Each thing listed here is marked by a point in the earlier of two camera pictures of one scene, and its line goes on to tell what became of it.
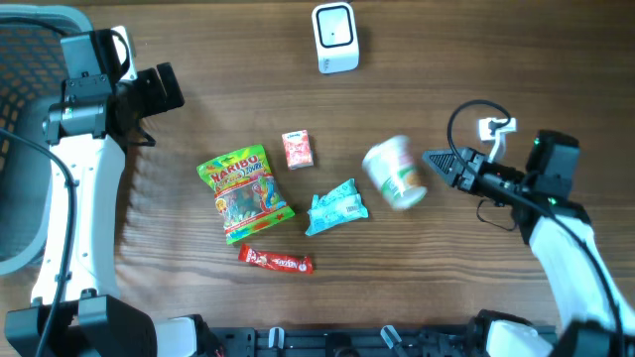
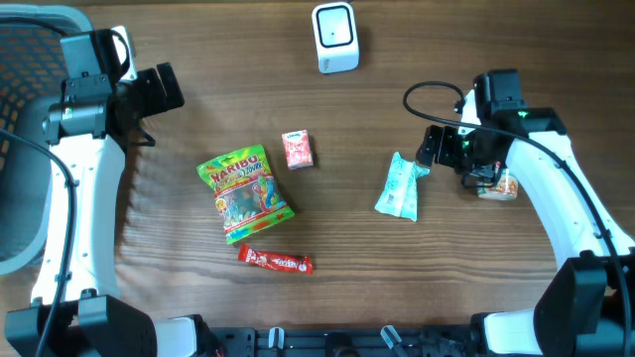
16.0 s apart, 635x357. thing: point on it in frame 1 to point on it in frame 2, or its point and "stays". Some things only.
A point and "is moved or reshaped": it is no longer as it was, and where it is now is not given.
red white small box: (298, 149) stays
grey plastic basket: (31, 74) stays
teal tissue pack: (341, 205) to (400, 193)
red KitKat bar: (277, 261) stays
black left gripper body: (162, 87) stays
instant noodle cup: (390, 166) is moved or reshaped
